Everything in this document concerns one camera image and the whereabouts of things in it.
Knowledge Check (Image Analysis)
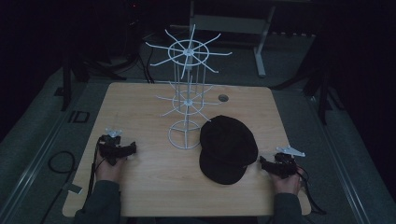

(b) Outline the black floor cable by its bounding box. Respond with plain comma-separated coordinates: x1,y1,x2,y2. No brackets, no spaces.
39,150,77,224

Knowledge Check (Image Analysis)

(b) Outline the person's left hand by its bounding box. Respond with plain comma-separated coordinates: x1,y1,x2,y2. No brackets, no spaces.
94,151,128,183

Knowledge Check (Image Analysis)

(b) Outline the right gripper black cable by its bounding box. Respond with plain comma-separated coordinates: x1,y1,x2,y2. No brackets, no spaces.
296,166,327,217

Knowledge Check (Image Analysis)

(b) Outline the black tripod stand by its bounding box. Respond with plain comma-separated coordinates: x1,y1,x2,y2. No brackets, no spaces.
270,59,346,126
59,46,157,112

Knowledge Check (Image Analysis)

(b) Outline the metal floor rail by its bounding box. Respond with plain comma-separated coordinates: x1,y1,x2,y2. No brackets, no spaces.
0,83,92,224

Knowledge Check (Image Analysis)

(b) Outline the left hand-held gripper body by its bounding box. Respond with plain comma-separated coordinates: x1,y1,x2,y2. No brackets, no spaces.
98,127,129,166

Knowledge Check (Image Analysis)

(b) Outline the white wire display rack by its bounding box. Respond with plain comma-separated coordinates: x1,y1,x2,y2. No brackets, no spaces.
145,23,233,150

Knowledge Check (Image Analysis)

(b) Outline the black cap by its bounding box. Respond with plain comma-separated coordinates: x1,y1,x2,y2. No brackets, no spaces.
198,114,259,186

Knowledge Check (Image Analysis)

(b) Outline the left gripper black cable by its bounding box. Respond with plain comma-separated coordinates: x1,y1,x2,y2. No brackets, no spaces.
86,139,103,200

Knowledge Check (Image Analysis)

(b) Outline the grey metal desk frame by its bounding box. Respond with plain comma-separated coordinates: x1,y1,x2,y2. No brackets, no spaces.
188,0,316,78

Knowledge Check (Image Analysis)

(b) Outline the person's right hand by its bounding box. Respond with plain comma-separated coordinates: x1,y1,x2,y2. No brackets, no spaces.
268,166,305,197

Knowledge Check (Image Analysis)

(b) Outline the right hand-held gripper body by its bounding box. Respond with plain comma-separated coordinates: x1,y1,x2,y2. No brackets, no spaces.
270,145,306,180

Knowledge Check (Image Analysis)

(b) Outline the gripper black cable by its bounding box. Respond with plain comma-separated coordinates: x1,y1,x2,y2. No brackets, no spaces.
296,166,327,217
86,139,103,200

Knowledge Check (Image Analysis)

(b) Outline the grey tape piece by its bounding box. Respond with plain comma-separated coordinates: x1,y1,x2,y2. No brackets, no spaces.
66,182,84,195

